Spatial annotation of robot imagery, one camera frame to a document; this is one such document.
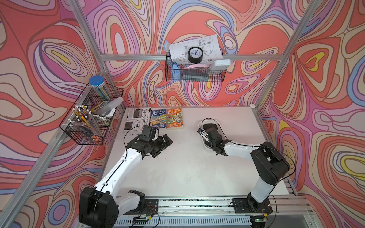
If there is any dark grey upside-down mouse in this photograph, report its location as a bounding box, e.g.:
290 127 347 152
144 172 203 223
202 123 218 130

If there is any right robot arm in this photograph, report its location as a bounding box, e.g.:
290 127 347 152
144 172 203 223
198 124 290 212

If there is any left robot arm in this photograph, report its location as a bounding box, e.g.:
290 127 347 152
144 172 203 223
79 125 173 228

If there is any white storage tray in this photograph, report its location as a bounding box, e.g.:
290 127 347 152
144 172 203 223
198 118 220 152

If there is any white box in basket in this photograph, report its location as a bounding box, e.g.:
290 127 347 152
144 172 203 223
210 59 231 70

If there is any orange 13-storey treehouse book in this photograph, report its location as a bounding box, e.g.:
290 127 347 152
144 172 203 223
166 107 184 130

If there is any blue 91-storey treehouse book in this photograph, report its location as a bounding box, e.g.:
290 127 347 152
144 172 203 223
150 109 167 129

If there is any clear cup with pens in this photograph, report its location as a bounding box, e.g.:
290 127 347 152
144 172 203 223
68 105 101 138

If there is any blue lid pencil jar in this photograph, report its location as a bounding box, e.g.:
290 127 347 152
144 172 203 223
89 75 112 102

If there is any black round clock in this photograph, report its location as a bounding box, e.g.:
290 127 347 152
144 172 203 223
188 47 203 64

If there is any white paper sheet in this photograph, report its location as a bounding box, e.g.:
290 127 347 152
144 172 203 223
169 35 223 65

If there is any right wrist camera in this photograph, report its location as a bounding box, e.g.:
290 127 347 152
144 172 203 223
197 128 207 138

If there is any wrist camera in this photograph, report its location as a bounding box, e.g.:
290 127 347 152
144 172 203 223
139 125 157 143
197 128 207 138

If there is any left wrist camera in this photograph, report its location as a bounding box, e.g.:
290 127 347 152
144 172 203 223
139 125 157 143

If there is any black wire basket back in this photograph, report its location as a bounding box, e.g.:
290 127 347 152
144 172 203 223
164 52 227 82

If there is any black wire basket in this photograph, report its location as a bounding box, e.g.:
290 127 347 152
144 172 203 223
164 52 227 82
59 84 119 145

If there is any black wire basket left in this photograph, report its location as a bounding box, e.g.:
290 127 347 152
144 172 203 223
59 84 119 145

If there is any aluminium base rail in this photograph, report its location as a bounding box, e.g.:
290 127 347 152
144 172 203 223
71 195 317 228

